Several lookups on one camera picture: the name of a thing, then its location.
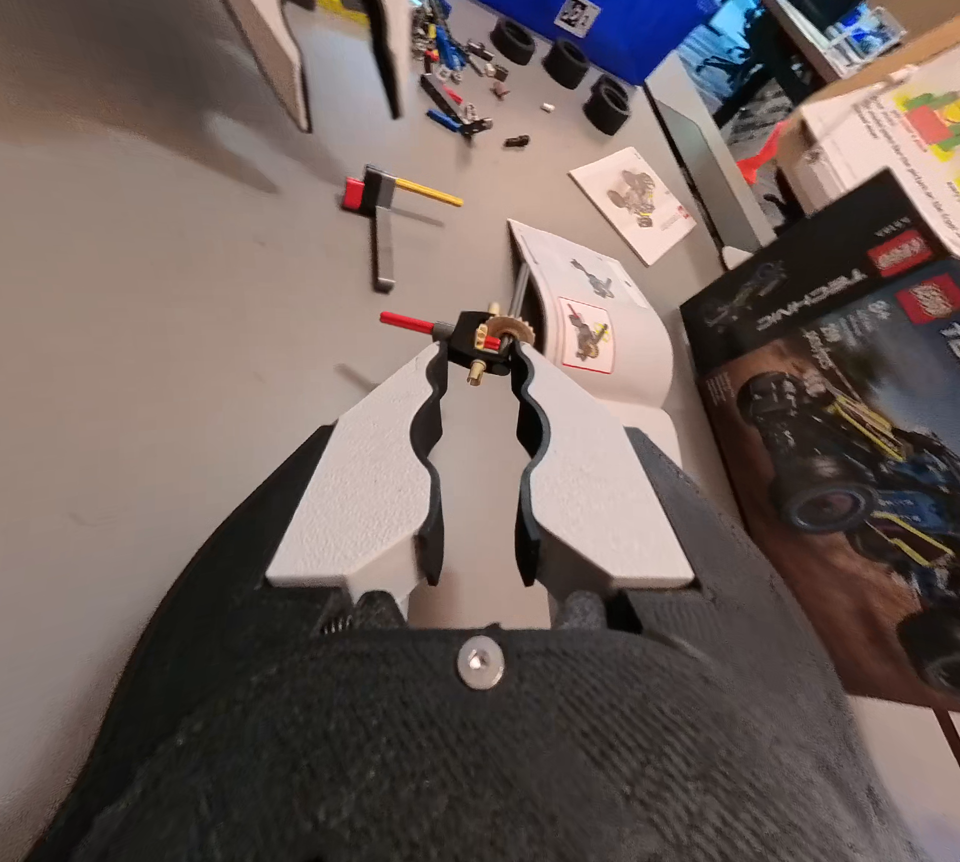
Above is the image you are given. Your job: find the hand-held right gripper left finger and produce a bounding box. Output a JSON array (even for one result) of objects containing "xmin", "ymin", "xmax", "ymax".
[{"xmin": 264, "ymin": 341, "xmax": 451, "ymax": 622}]

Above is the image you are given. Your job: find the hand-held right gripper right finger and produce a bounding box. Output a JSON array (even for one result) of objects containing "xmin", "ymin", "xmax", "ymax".
[{"xmin": 512, "ymin": 341, "xmax": 697, "ymax": 623}]

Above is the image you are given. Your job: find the black gear frame assembly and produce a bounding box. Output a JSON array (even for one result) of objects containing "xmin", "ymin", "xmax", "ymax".
[{"xmin": 378, "ymin": 261, "xmax": 540, "ymax": 389}]

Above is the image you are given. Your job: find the grey beam yellow axle assembly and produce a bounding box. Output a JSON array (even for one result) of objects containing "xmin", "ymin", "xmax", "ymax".
[{"xmin": 341, "ymin": 163, "xmax": 465, "ymax": 295}]

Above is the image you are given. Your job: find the toy car set box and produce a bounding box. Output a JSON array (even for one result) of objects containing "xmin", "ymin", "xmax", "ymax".
[{"xmin": 678, "ymin": 168, "xmax": 960, "ymax": 713}]

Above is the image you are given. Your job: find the pile of toy building pieces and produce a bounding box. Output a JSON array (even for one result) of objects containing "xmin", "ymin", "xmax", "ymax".
[{"xmin": 251, "ymin": 0, "xmax": 513, "ymax": 137}]

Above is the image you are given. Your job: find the open instruction booklet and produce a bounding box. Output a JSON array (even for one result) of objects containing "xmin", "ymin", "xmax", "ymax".
[{"xmin": 506, "ymin": 217, "xmax": 684, "ymax": 473}]

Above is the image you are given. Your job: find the closed instruction booklet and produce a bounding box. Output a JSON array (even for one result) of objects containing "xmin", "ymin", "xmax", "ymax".
[{"xmin": 567, "ymin": 146, "xmax": 699, "ymax": 267}]

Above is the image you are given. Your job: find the grey flat stand base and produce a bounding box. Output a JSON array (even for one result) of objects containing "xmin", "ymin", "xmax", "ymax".
[{"xmin": 645, "ymin": 51, "xmax": 777, "ymax": 271}]

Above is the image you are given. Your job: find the red plastic piece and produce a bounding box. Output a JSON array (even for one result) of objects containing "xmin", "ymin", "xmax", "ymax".
[{"xmin": 736, "ymin": 123, "xmax": 789, "ymax": 184}]

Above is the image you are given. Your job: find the office desk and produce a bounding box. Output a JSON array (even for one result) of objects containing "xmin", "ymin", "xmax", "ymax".
[{"xmin": 750, "ymin": 0, "xmax": 909, "ymax": 83}]

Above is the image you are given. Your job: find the cardboard box with instruction sheet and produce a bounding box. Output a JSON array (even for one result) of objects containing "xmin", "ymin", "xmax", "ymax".
[{"xmin": 798, "ymin": 48, "xmax": 960, "ymax": 233}]

